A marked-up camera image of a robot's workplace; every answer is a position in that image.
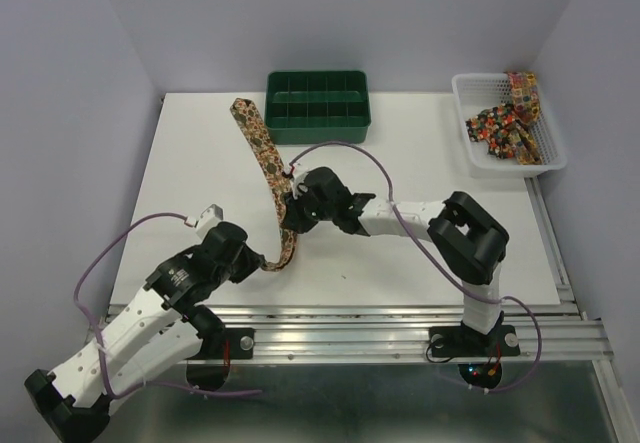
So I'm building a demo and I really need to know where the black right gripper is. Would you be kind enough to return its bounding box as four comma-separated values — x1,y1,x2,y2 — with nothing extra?
279,186,335,235

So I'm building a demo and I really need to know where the paisley patterned tie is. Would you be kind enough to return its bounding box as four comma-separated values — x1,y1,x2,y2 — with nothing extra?
230,98,297,272

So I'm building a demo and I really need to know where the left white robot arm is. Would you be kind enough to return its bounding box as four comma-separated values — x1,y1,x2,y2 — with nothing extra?
24,222,264,442

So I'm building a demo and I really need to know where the green compartment organizer box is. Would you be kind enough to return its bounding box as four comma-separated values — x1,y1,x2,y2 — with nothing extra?
264,70,372,145

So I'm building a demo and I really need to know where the white perforated plastic basket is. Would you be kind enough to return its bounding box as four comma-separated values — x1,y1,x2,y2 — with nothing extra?
451,71,567,178

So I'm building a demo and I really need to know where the dark multicolour dotted tie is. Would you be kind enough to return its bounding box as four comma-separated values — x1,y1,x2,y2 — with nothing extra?
465,104,516,159

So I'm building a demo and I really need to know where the yellow patterned tie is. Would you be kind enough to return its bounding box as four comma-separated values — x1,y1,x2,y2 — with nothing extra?
506,72,542,165

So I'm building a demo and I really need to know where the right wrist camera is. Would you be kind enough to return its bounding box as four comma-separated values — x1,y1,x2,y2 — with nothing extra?
286,163,310,199

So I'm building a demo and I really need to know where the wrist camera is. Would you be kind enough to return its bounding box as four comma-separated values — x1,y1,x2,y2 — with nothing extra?
193,204,224,235
286,163,310,199

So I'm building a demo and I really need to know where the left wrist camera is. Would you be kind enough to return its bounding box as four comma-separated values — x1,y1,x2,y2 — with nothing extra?
193,204,224,235

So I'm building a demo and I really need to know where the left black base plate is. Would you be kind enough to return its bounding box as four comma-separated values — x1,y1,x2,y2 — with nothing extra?
189,327,255,361

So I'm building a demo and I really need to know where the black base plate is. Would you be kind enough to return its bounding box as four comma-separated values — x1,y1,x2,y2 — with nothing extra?
189,327,255,361
429,324,521,359

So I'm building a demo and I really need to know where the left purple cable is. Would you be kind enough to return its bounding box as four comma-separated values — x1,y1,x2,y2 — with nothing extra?
73,211,264,399

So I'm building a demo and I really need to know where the purple cable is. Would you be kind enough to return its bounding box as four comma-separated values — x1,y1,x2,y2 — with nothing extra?
289,142,544,395
73,211,264,399

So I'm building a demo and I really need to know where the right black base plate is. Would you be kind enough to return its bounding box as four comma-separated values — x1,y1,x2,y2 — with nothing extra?
429,324,521,359

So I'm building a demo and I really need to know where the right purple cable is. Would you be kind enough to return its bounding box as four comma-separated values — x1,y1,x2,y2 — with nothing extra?
289,142,544,395

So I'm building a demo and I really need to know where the aluminium rail frame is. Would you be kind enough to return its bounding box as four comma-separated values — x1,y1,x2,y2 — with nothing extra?
82,177,614,364

